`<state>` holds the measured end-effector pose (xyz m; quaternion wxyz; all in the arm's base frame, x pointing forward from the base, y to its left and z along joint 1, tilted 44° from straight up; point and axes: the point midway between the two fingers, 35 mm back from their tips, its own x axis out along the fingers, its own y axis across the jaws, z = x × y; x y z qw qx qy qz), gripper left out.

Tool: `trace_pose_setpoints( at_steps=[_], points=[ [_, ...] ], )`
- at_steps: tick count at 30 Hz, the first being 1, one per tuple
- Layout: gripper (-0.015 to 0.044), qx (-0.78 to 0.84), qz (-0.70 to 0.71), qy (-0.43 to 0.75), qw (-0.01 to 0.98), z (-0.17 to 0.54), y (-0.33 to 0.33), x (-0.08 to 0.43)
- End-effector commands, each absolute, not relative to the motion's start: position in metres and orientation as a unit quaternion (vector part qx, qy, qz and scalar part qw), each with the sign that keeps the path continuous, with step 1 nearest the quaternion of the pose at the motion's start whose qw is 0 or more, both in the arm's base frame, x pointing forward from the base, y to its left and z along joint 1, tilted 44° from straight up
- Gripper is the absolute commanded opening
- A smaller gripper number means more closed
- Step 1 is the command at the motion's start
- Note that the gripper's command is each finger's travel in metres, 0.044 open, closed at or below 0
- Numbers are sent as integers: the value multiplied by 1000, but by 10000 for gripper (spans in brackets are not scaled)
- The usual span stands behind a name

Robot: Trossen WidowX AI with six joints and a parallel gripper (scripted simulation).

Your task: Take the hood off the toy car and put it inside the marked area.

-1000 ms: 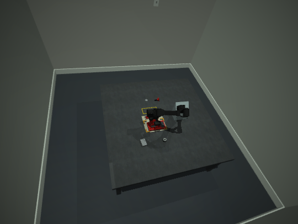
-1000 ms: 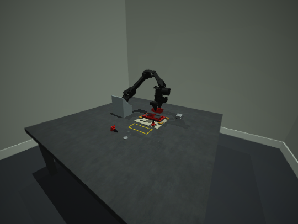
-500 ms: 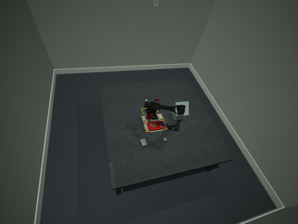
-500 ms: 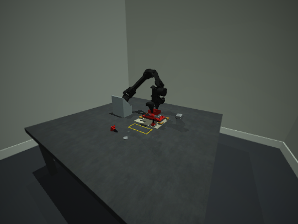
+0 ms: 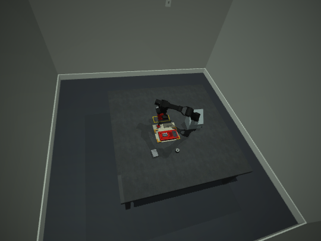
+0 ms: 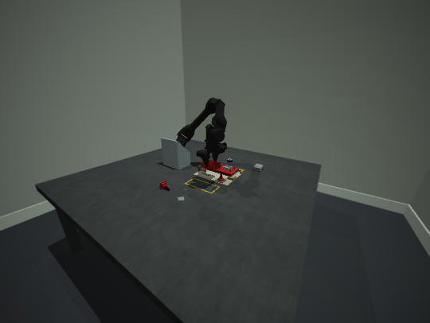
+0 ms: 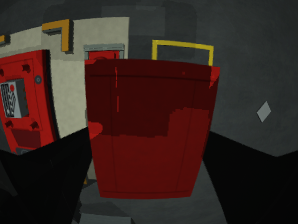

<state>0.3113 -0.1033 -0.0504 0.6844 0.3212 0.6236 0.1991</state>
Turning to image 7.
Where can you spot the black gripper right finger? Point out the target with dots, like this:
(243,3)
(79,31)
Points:
(247,182)

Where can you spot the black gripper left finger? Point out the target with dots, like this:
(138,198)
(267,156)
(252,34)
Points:
(47,181)

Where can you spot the yellow rectangular border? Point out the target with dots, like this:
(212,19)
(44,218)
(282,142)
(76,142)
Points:
(189,45)

